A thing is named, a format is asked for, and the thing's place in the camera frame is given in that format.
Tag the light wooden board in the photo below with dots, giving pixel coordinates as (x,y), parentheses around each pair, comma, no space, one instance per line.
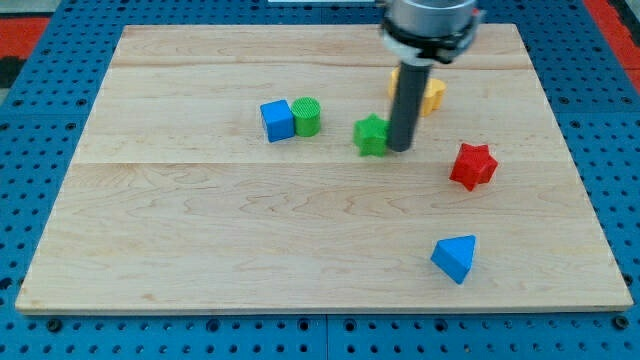
(175,202)

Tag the green cylinder block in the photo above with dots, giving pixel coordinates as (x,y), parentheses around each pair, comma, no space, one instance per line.
(307,113)

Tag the red star block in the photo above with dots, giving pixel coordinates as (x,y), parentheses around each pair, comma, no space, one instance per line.
(473,165)

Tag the blue triangle block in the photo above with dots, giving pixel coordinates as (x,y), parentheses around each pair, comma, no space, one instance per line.
(454,256)

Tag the green star block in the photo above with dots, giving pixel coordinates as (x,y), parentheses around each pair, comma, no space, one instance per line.
(370,136)

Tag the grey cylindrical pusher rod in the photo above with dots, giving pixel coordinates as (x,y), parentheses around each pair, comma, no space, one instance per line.
(407,101)

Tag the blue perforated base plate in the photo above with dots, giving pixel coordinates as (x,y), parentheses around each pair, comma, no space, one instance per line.
(594,101)

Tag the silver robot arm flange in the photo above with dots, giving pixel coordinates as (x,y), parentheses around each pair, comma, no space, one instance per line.
(422,32)

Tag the blue cube block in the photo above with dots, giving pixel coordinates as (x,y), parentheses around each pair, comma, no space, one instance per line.
(278,120)

